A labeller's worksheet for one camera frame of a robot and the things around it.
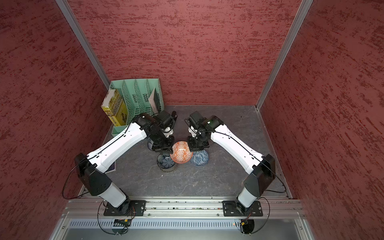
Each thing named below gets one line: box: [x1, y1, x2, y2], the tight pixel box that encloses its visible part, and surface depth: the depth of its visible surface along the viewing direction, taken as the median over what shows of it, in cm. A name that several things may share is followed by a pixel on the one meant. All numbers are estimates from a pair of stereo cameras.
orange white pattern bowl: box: [170, 141, 194, 164], surface depth 77 cm
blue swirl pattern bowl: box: [191, 149, 209, 167], surface depth 91 cm
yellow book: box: [100, 89, 128, 127], surface depth 94 cm
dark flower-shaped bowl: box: [157, 152, 178, 173], surface depth 85 cm
